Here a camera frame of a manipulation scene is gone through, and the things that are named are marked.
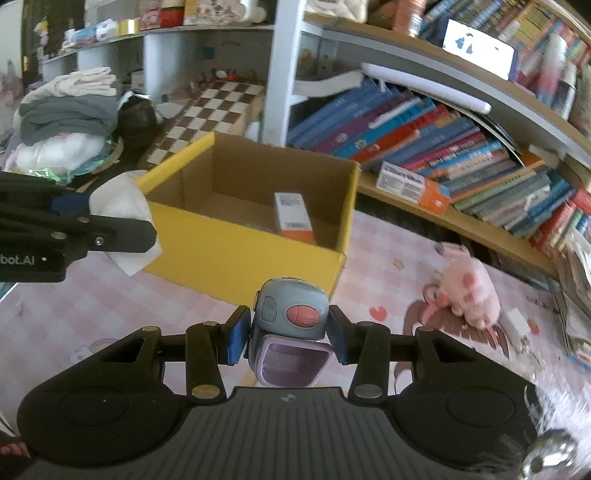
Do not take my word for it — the pink checked desk mat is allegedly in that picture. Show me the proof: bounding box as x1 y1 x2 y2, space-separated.
0 203 591 439

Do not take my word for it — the row of books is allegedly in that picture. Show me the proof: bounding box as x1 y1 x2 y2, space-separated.
286 76 591 259
418 0 591 139

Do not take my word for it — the dark bag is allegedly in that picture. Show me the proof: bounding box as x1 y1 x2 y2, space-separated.
115 90 160 148

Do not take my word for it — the white paper tissue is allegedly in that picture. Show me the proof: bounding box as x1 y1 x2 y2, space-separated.
89 170 163 277

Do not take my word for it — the brown white chessboard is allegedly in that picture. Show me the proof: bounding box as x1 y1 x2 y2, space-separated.
148 78 266 169

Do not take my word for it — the pink plush toy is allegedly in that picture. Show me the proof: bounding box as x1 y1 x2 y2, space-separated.
422 242 502 329

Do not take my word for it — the small white paper piece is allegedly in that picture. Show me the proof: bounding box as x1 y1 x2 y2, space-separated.
503 308 532 342

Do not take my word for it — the white wooden bookshelf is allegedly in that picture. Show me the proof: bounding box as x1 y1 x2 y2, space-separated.
39 0 591 282

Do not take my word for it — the white quilted bag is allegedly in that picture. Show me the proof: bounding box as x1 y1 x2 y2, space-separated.
305 0 370 24

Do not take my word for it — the yellow cardboard box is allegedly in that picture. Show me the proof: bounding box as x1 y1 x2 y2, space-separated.
136 131 361 308

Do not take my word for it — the pile of papers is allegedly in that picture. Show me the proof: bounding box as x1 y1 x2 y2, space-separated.
554 231 591 370

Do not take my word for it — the grey toy with red button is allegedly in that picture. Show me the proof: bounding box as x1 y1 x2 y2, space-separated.
244 277 334 387

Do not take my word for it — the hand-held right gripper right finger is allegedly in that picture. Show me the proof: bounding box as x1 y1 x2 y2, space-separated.
325 305 499 401

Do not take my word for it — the white orange toothpaste box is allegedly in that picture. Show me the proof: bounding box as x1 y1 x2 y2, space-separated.
374 161 452 214
274 192 317 245

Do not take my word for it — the grey folded cloth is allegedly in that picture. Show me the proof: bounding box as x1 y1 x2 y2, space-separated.
18 95 118 144

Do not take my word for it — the white plastic bag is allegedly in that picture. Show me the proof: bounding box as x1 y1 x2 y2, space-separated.
7 134 109 178

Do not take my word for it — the shiny metal knob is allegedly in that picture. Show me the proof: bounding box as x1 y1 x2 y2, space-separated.
522 429 580 480

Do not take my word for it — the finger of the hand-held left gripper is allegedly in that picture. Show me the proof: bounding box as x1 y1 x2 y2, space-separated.
0 215 158 266
0 172 93 217

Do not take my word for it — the beige folded cloth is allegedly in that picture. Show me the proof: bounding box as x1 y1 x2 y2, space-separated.
44 67 118 97

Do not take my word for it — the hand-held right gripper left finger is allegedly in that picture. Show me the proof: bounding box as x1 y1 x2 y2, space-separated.
69 305 252 400

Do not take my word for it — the white flat bar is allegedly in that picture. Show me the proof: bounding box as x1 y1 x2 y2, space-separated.
360 62 492 114

